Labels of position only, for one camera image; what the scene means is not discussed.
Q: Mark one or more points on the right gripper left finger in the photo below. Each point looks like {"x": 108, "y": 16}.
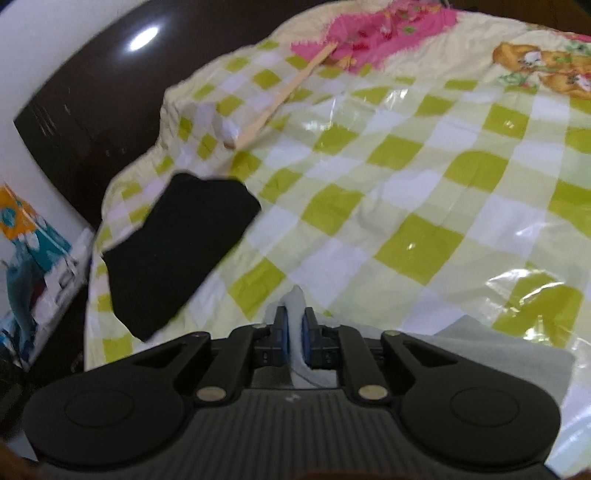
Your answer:
{"x": 235, "y": 359}

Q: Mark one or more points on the checkered green bed quilt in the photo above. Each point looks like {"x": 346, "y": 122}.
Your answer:
{"x": 451, "y": 179}

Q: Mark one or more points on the dark wooden headboard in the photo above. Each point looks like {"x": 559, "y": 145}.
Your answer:
{"x": 100, "y": 111}

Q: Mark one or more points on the grey-green pants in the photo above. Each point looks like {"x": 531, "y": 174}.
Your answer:
{"x": 547, "y": 367}

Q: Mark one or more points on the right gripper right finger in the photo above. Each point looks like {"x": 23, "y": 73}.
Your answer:
{"x": 342, "y": 349}

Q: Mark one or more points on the black folded garment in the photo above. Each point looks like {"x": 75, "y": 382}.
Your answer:
{"x": 192, "y": 226}

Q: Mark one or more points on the wooden stick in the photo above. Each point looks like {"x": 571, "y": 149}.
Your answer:
{"x": 250, "y": 132}

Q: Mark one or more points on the colourful cartoon fabric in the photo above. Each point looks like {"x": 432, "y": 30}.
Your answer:
{"x": 39, "y": 281}

